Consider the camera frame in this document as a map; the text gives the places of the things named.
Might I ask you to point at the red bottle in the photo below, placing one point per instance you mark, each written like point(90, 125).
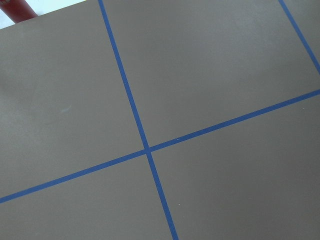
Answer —
point(17, 10)

